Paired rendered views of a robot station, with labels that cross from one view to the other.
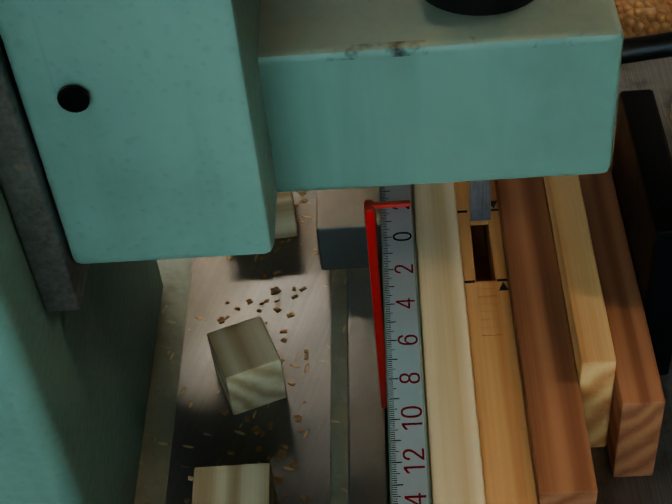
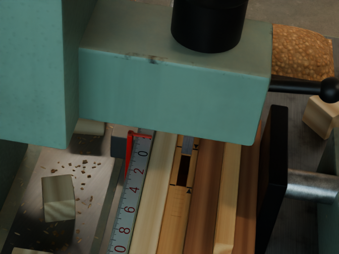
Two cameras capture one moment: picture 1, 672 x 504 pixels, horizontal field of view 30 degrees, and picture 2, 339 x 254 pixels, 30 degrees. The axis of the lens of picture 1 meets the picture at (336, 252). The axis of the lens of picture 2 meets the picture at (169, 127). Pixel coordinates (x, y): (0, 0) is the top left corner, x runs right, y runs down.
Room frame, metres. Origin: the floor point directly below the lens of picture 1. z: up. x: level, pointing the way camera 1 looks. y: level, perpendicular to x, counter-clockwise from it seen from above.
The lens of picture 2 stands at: (0.03, -0.04, 1.34)
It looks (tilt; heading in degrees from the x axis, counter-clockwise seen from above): 44 degrees down; 358
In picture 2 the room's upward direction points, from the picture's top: 7 degrees clockwise
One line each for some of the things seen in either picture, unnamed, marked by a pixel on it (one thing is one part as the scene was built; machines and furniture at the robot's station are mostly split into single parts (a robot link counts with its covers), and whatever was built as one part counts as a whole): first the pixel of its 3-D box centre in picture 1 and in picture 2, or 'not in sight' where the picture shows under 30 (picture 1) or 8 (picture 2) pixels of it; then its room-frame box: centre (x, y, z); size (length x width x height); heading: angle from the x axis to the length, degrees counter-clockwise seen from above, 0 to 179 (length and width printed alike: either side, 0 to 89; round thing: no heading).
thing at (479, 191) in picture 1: (480, 172); (189, 129); (0.41, -0.07, 0.97); 0.01 x 0.01 x 0.05; 85
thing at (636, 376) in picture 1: (606, 290); (242, 204); (0.38, -0.12, 0.93); 0.17 x 0.02 x 0.05; 175
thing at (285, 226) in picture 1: (257, 204); (87, 115); (0.58, 0.05, 0.82); 0.04 x 0.03 x 0.03; 91
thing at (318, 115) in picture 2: not in sight; (327, 113); (0.51, -0.21, 0.92); 0.03 x 0.03 x 0.03; 38
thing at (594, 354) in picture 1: (560, 221); (229, 162); (0.42, -0.11, 0.93); 0.22 x 0.01 x 0.06; 175
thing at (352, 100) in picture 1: (431, 76); (172, 75); (0.41, -0.05, 1.03); 0.14 x 0.07 x 0.09; 85
